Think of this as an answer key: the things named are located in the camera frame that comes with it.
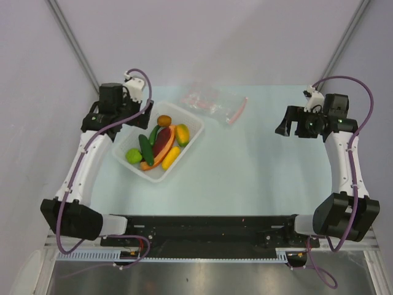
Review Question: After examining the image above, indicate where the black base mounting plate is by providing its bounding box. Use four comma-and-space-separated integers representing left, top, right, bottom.
100, 216, 307, 259

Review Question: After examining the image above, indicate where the yellow green mango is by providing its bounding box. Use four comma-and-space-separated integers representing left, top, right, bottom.
175, 124, 190, 148

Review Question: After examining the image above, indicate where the clear zip top bag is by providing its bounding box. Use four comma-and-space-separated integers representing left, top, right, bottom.
177, 81, 248, 125

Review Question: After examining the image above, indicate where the yellow corn cob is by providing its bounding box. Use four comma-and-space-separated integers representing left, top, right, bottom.
161, 146, 181, 170

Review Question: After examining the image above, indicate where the green chili pepper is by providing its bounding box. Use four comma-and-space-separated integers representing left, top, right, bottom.
149, 125, 161, 146

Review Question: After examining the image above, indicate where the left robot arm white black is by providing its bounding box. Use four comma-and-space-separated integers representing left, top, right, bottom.
41, 77, 153, 246

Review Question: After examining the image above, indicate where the white slotted cable duct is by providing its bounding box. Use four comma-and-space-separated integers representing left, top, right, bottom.
57, 250, 288, 264

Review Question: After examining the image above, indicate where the aluminium frame rail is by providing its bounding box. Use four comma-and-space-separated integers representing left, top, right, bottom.
44, 229, 379, 251

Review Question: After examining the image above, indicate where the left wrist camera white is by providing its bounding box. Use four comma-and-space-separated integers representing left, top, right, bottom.
123, 73, 146, 103

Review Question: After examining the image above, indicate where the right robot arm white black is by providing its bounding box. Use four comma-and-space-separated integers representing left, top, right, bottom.
275, 90, 380, 246

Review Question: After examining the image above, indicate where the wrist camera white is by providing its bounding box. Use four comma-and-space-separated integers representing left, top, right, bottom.
123, 73, 146, 103
303, 85, 325, 113

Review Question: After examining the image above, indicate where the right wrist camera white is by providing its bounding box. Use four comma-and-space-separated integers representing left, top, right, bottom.
303, 85, 325, 113

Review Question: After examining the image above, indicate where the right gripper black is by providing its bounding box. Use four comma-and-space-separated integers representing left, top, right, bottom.
275, 105, 326, 139

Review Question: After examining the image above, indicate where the orange red papaya slice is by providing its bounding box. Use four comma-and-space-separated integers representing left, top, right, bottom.
140, 125, 176, 171

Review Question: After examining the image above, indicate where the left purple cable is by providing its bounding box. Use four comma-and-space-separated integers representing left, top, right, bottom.
56, 68, 154, 271

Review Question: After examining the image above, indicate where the dark green cucumber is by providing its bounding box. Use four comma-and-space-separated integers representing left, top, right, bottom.
138, 135, 154, 167

